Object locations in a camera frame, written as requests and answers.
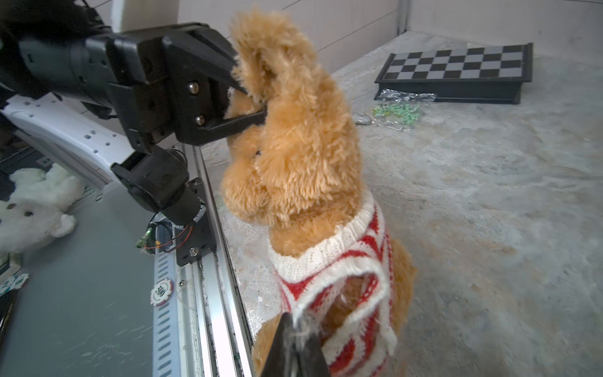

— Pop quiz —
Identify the left green circuit board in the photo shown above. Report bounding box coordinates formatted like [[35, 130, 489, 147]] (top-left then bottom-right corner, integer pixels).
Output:
[[136, 225, 156, 255]]

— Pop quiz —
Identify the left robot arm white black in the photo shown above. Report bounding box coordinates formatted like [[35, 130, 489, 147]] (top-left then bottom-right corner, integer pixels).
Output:
[[1, 1, 266, 226]]

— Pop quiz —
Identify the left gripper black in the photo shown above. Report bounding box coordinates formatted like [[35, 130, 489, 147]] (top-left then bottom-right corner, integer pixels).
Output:
[[18, 23, 267, 153]]

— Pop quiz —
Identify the red white striped sweater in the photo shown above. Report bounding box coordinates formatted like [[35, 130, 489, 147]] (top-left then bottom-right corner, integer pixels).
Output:
[[269, 192, 397, 376]]

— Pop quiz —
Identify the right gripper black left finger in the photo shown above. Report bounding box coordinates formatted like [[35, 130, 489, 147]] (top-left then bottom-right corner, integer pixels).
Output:
[[261, 313, 295, 377]]

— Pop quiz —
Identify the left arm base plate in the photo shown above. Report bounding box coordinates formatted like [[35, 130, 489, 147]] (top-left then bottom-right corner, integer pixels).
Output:
[[176, 178, 217, 267]]

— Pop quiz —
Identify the folded black white chessboard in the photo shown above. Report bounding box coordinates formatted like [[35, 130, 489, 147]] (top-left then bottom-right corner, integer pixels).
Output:
[[375, 43, 534, 105]]

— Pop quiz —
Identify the aluminium front rail frame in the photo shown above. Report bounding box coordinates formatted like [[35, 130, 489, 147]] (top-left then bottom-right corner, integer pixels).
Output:
[[152, 145, 254, 376]]

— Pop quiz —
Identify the brown teddy bear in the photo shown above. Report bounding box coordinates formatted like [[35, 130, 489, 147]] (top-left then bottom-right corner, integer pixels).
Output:
[[221, 9, 416, 376]]

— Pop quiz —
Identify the white plush toy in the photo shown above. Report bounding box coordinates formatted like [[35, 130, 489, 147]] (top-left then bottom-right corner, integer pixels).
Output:
[[1, 163, 86, 254]]

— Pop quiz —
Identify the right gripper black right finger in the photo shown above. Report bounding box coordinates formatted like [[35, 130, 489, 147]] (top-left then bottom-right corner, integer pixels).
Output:
[[294, 330, 331, 377]]

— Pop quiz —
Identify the small green clear bag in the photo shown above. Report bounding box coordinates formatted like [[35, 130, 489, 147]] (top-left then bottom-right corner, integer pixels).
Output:
[[352, 89, 437, 132]]

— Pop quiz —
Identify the white poker chip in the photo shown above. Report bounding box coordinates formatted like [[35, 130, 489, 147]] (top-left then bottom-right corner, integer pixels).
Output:
[[150, 278, 174, 307]]

